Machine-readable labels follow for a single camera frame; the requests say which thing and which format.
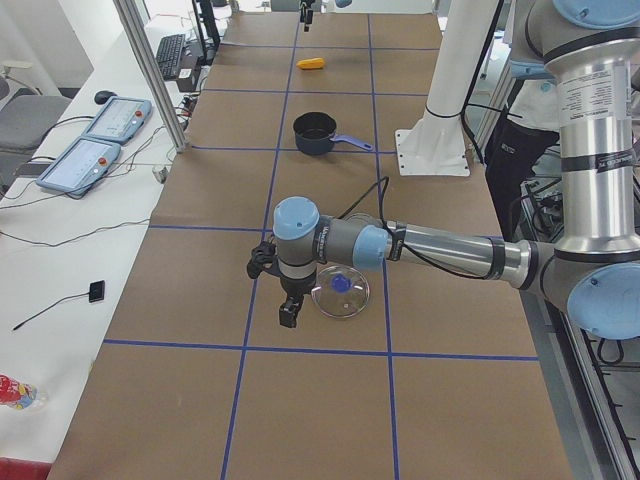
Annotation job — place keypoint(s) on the person in dark apron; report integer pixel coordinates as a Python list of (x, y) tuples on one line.
[(526, 128)]

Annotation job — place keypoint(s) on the glass pot lid blue knob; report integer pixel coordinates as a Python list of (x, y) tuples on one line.
[(340, 292)]

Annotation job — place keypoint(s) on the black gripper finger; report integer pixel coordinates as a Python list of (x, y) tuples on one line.
[(289, 311), (306, 14)]

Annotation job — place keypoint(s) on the grey office chair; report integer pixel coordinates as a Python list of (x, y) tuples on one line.
[(25, 119)]

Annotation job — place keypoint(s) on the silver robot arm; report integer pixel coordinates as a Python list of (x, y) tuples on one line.
[(592, 272)]

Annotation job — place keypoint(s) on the upper blue teach pendant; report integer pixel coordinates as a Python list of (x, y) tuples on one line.
[(119, 119)]

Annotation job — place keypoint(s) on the aluminium frame post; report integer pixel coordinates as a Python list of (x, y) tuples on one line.
[(133, 26)]

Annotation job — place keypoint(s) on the dark blue saucepan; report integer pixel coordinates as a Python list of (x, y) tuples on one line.
[(316, 134)]

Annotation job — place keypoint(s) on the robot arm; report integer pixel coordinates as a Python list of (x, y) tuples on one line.
[(352, 18)]

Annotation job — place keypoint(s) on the red snack packet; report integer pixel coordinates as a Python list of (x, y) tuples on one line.
[(21, 396)]

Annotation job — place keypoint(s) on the black keyboard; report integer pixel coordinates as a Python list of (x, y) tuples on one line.
[(169, 55)]

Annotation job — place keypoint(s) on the blue teach pendant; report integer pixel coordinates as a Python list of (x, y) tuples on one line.
[(79, 166), (119, 119)]

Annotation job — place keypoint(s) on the small black square pad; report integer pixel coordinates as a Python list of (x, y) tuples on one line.
[(96, 291)]

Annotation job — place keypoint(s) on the lower blue teach pendant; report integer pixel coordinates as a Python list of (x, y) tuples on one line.
[(79, 166)]

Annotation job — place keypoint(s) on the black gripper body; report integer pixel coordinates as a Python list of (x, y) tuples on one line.
[(292, 288)]

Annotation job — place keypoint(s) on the black computer mouse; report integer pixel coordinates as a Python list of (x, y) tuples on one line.
[(102, 96)]

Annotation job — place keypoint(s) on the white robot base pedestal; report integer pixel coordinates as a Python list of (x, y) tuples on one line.
[(435, 145)]

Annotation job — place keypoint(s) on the yellow corn cob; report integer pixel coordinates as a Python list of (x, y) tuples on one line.
[(310, 64)]

